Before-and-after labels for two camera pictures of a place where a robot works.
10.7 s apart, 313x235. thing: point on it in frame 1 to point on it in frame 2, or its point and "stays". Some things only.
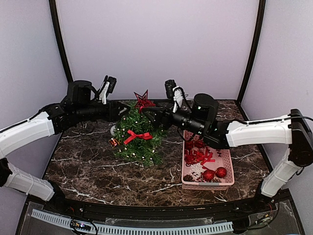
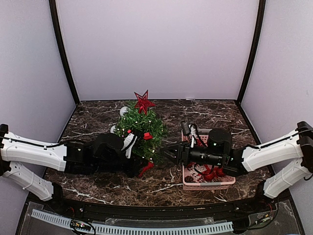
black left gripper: [111, 114] to [136, 165]
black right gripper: [160, 111] to [183, 152]
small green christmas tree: [141, 137] stays
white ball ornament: [113, 128] stays
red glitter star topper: [143, 102] stays
